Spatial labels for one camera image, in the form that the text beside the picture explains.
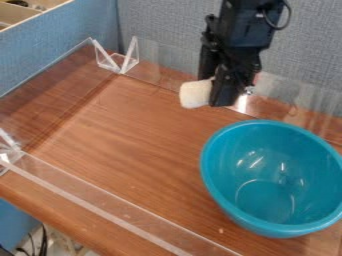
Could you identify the clear acrylic barrier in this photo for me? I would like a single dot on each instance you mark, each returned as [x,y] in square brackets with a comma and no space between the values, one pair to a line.
[276,98]
[148,226]
[48,98]

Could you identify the blue plastic bowl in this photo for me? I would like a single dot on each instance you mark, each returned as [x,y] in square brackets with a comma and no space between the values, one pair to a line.
[274,177]

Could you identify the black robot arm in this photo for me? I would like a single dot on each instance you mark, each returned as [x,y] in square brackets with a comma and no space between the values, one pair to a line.
[251,3]

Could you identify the clear acrylic corner bracket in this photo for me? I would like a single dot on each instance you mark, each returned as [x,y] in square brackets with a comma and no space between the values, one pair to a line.
[117,63]

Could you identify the wooden shelf unit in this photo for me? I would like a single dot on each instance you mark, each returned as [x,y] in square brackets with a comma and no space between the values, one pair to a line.
[18,11]

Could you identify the white brown toy mushroom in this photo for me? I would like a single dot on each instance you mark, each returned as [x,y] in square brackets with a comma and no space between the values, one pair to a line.
[193,93]

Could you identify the clear acrylic front barrier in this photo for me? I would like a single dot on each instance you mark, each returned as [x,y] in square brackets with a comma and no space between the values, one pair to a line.
[148,226]

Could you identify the clear acrylic back barrier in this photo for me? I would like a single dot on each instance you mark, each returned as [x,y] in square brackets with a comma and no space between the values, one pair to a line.
[276,98]

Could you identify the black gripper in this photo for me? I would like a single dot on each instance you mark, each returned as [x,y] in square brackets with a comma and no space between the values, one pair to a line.
[236,35]

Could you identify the clear acrylic left barrier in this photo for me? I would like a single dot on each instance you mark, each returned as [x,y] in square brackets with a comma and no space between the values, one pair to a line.
[48,98]

